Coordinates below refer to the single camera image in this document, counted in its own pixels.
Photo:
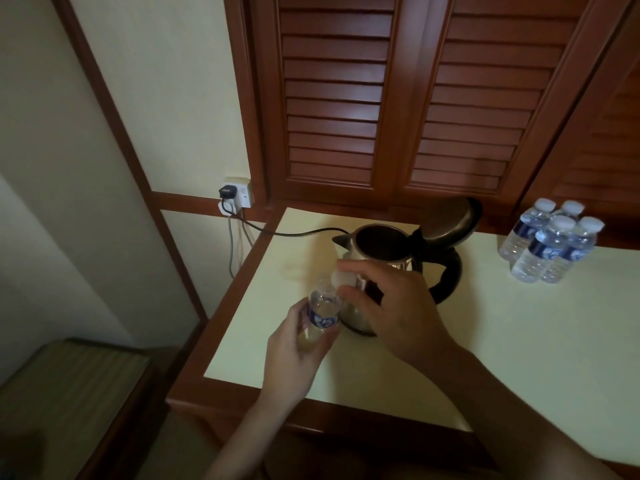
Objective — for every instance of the white wall socket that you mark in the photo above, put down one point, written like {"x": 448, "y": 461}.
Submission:
{"x": 244, "y": 193}

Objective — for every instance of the person's right thumb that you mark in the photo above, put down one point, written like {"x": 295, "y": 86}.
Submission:
{"x": 362, "y": 312}

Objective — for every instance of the brown louvred wooden door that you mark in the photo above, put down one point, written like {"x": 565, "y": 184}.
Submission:
{"x": 480, "y": 99}
{"x": 600, "y": 154}
{"x": 332, "y": 94}

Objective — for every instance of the person's right hand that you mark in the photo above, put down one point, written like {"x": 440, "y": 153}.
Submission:
{"x": 405, "y": 319}

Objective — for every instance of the black power plug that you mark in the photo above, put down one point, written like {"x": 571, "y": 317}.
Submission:
{"x": 228, "y": 191}

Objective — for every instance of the person's left thumb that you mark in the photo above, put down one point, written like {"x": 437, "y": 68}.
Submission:
{"x": 325, "y": 344}

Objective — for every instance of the striped upholstered wooden stool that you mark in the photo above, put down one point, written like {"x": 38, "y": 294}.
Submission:
{"x": 70, "y": 399}

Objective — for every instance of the white bottle cap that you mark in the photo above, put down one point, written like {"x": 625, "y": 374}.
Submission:
{"x": 345, "y": 279}

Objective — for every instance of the person's left hand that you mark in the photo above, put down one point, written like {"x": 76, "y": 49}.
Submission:
{"x": 287, "y": 362}

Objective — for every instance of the plastic water bottle blue label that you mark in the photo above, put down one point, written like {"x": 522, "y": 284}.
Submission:
{"x": 522, "y": 233}
{"x": 542, "y": 252}
{"x": 323, "y": 308}
{"x": 571, "y": 208}
{"x": 575, "y": 254}

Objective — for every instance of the person's right forearm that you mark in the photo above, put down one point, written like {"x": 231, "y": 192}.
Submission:
{"x": 510, "y": 424}

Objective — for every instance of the person's left forearm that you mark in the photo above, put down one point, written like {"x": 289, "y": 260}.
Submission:
{"x": 250, "y": 439}

